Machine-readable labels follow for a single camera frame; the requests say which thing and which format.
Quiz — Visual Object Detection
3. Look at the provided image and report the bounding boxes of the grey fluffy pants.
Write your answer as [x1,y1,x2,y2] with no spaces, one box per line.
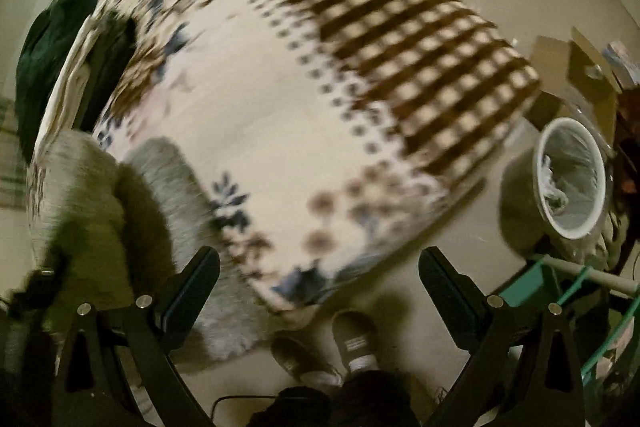
[27,130,278,369]

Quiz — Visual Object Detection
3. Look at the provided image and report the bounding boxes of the teal drying rack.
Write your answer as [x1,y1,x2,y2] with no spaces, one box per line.
[497,255,639,392]

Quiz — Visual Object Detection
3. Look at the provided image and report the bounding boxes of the right grey shoe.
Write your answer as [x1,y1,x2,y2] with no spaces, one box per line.
[332,310,378,375]

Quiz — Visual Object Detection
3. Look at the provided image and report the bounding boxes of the grey shoe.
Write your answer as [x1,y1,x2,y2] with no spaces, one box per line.
[270,336,343,393]
[332,310,378,375]

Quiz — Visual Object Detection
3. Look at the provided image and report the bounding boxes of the white waste bin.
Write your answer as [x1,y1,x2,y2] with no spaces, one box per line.
[499,117,606,262]

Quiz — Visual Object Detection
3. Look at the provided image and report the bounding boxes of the left grey shoe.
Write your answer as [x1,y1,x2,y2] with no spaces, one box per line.
[270,336,343,393]

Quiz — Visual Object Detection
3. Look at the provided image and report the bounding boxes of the folded white towel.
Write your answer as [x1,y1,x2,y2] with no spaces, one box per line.
[32,15,100,160]

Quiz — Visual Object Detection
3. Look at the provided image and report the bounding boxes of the brown cardboard box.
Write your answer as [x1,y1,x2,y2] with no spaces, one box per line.
[526,28,622,145]

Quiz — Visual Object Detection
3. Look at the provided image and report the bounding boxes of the floral cream bed blanket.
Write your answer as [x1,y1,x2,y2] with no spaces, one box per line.
[91,0,540,323]

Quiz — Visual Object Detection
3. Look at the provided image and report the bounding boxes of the folded dark green garment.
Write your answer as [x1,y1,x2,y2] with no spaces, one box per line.
[15,0,137,162]

